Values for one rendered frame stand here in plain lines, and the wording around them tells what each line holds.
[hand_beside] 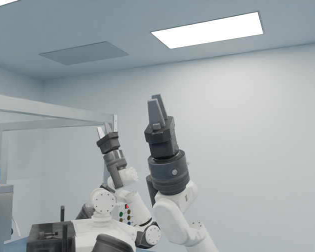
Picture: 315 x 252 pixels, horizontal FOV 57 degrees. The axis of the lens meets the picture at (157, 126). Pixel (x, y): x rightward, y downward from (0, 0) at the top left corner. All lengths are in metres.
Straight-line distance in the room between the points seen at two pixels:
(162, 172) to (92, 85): 4.77
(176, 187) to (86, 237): 0.33
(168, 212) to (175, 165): 0.11
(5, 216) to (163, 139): 0.97
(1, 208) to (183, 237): 0.91
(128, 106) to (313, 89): 2.71
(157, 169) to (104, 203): 0.32
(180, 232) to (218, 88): 3.74
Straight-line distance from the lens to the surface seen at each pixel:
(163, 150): 0.62
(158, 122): 0.61
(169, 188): 0.66
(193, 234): 0.70
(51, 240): 0.88
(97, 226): 0.97
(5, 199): 1.42
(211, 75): 4.40
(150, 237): 1.28
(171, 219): 0.68
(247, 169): 4.18
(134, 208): 1.29
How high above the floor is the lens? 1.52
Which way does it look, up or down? 5 degrees up
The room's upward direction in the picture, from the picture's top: straight up
